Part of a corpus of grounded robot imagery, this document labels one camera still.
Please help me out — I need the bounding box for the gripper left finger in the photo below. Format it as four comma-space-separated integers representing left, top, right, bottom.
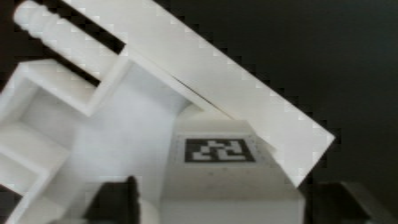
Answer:
61, 175, 144, 224

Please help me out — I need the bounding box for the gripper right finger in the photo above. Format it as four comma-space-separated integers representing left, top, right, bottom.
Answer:
302, 182, 391, 224

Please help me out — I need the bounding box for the white chair leg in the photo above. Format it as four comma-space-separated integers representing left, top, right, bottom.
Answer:
160, 111, 306, 224

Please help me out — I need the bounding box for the white chair seat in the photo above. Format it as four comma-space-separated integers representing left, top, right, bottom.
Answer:
0, 0, 178, 224

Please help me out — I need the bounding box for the white U-shaped fence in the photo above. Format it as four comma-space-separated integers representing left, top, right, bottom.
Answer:
62, 0, 334, 183

